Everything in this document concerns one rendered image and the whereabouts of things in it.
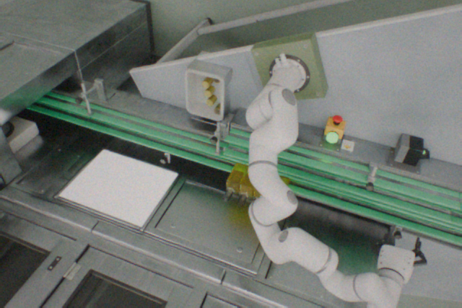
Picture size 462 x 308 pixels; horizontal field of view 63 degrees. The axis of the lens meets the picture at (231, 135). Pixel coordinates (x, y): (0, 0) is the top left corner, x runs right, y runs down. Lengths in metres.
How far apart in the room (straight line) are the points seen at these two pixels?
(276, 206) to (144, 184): 0.82
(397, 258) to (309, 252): 0.36
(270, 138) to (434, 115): 0.69
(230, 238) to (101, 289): 0.50
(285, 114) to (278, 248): 0.37
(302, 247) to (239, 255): 0.47
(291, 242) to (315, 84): 0.62
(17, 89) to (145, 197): 0.69
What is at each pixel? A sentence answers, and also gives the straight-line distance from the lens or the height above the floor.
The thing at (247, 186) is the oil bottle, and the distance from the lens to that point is 1.48.
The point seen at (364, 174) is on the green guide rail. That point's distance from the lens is 1.48.
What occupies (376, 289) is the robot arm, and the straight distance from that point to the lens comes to 1.19.
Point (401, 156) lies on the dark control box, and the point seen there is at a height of 0.83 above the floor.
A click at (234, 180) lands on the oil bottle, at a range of 1.50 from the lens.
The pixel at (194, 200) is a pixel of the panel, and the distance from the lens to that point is 1.63.
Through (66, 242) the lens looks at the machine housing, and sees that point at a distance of 1.66.
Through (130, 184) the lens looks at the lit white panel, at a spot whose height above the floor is 1.13.
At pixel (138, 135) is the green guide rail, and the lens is 1.81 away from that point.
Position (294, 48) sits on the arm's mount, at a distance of 1.37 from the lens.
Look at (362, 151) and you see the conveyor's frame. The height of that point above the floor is 0.83.
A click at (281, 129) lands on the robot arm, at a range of 1.05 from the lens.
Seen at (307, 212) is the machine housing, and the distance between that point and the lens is 1.69.
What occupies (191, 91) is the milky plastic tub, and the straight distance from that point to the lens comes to 1.64.
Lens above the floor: 2.02
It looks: 46 degrees down
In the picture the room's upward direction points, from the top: 149 degrees counter-clockwise
